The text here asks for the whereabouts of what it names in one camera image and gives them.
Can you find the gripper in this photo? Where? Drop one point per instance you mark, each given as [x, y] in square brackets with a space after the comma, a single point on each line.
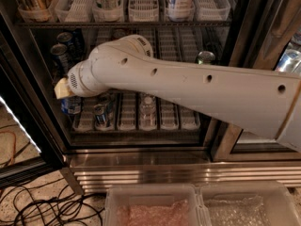
[74, 80]

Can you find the blue pepsi can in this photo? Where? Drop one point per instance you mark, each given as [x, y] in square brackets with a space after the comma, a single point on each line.
[61, 57]
[75, 46]
[71, 105]

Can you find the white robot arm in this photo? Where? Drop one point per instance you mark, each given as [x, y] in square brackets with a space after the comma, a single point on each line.
[265, 103]

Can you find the open fridge door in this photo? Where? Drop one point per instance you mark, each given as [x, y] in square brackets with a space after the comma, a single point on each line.
[15, 98]

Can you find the blue can on bottom shelf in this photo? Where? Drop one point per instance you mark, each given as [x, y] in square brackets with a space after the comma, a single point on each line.
[101, 116]

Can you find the green soda can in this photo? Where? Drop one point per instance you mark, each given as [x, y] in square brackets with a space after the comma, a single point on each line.
[205, 57]

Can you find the right glass fridge door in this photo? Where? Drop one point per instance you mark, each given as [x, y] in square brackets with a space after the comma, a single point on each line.
[259, 33]

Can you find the clear water bottle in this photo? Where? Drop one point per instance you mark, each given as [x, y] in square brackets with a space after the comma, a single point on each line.
[147, 111]

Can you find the left clear plastic bin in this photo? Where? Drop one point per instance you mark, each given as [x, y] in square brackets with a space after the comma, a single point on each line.
[155, 205]

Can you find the clear plastic bin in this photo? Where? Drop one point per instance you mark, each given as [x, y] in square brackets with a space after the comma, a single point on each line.
[155, 205]
[250, 204]

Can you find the right clear plastic bin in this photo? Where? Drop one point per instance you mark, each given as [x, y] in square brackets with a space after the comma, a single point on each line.
[250, 204]

